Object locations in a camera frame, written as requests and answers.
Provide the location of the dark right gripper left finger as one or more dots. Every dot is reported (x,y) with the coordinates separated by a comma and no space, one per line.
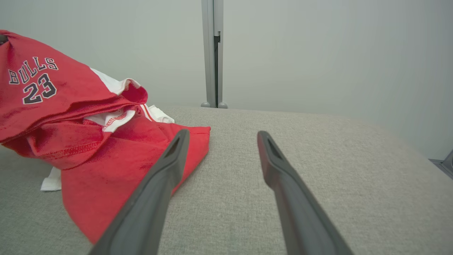
(148,205)

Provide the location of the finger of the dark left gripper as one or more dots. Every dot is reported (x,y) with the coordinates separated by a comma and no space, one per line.
(3,39)

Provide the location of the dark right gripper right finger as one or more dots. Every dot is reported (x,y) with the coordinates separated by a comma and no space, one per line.
(300,212)

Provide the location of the red and white striped garment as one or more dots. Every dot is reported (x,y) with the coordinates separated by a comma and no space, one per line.
(106,193)

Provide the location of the red Bulls 23 print garment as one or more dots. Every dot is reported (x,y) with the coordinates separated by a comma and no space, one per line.
(70,94)

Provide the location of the grey metal frame leg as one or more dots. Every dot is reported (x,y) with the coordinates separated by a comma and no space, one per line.
(446,165)

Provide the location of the grey partition post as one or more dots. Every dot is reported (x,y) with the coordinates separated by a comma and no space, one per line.
(208,53)

